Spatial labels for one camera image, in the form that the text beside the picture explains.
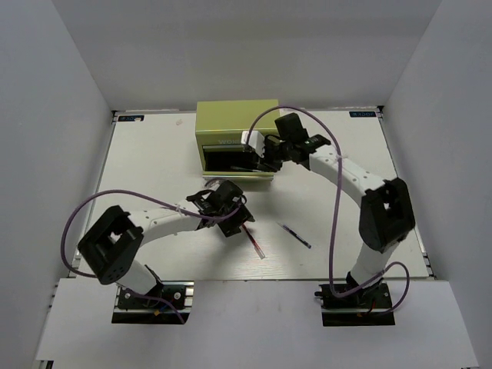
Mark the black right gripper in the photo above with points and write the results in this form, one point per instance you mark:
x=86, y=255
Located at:
x=259, y=161

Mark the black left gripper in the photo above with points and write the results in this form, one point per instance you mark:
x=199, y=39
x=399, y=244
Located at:
x=241, y=216

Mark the green gel pen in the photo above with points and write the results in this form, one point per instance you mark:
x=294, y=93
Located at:
x=236, y=168

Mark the red gel pen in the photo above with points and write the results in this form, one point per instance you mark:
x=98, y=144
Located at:
x=256, y=246

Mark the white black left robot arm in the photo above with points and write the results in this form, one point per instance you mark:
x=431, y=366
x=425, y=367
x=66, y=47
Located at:
x=111, y=244

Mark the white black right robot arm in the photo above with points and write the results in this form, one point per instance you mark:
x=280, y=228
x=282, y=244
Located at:
x=386, y=215

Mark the green metal tool chest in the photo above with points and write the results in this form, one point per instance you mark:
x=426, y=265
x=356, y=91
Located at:
x=222, y=122

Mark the purple gel pen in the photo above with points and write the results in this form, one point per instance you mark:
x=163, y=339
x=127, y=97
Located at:
x=295, y=235

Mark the right blue table label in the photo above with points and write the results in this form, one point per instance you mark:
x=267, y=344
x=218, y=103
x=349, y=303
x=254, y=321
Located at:
x=362, y=114

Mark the blue table label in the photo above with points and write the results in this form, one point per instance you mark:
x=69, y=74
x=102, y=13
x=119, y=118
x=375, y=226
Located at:
x=362, y=114
x=130, y=118

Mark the left blue table label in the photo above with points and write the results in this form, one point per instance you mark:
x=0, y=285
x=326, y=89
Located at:
x=130, y=118

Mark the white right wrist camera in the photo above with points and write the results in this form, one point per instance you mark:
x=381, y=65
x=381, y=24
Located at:
x=253, y=141

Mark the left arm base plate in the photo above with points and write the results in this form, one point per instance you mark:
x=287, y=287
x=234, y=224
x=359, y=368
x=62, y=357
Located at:
x=129, y=309

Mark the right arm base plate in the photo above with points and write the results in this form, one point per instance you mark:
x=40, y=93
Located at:
x=362, y=309

